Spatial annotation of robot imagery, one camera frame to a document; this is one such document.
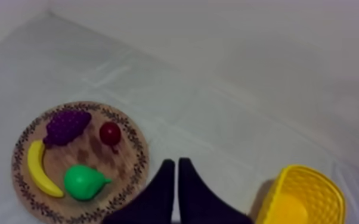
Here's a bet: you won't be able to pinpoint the small red fruit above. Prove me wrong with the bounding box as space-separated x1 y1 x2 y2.
99 121 123 155

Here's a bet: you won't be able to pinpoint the purple toy grapes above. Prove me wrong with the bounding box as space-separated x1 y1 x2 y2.
42 109 92 148

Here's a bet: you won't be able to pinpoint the yellow plastic basket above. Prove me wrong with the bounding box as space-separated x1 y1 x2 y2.
254 164 347 224

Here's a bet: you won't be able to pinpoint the round wooden board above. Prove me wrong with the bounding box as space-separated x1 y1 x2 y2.
11 101 150 224

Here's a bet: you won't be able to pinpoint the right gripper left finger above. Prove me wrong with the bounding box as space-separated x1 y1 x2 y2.
102 158 176 224

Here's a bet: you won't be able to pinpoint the green toy pear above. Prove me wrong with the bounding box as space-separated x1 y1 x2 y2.
63 164 113 201

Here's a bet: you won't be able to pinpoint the yellow toy banana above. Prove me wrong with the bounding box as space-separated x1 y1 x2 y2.
27 139 65 198

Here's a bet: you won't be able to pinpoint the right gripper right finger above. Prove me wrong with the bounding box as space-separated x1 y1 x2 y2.
178 157 255 224

